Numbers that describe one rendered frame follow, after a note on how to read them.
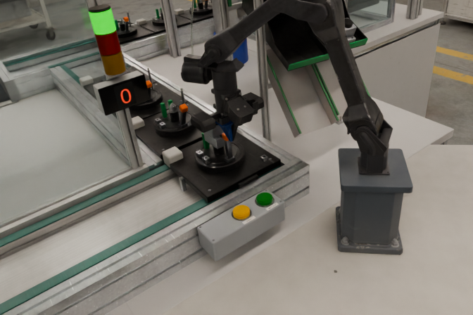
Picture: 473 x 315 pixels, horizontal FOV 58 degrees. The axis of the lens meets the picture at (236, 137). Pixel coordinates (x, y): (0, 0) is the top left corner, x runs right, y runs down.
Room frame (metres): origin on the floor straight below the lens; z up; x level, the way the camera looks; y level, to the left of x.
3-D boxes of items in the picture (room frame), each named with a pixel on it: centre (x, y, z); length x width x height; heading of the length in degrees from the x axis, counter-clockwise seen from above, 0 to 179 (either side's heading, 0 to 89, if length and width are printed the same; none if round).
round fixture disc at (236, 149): (0.99, 0.05, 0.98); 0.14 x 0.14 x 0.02
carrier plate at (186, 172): (0.99, 0.05, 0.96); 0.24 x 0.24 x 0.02; 33
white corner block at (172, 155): (1.02, 0.19, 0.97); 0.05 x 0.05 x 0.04; 33
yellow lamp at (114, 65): (0.99, 0.28, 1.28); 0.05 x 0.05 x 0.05
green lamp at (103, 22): (0.99, 0.28, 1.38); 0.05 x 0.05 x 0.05
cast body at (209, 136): (1.00, 0.06, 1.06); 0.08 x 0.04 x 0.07; 33
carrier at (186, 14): (2.53, 0.12, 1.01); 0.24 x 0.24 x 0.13; 33
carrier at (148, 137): (1.20, 0.19, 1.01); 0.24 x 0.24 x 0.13; 33
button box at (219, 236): (0.76, 0.01, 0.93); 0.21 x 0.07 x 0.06; 123
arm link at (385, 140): (0.76, -0.29, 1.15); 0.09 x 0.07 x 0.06; 152
